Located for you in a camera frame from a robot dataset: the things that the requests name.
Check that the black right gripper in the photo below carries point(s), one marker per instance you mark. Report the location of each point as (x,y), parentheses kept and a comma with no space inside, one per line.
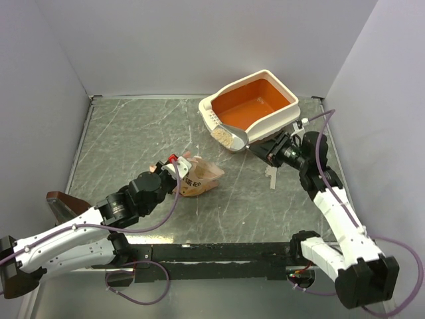
(269,151)

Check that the white bag sealing clip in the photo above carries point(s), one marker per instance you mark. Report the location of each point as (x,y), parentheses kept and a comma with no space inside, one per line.
(271,172)

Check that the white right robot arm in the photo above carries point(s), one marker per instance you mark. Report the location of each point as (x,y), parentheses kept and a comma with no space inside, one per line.
(361,273)

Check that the black mounting base rail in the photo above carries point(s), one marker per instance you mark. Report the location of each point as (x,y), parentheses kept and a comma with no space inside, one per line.
(201,261)

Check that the grey metal litter scoop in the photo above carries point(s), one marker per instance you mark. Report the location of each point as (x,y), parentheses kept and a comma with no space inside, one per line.
(241,140)

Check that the pink cat litter bag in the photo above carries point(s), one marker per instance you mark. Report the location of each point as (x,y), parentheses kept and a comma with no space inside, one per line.
(202,177)

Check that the orange and white litter box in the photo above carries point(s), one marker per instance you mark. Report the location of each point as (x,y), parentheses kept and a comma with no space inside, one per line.
(260,104)

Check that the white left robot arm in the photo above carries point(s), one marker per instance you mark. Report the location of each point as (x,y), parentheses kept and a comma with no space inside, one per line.
(95,237)

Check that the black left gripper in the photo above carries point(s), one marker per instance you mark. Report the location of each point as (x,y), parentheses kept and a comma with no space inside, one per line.
(159,165)

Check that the brown dustpan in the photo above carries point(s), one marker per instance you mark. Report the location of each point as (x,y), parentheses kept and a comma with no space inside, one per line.
(65,207)

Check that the clean litter pile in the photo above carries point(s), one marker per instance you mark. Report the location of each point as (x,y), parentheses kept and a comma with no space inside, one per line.
(223,137)

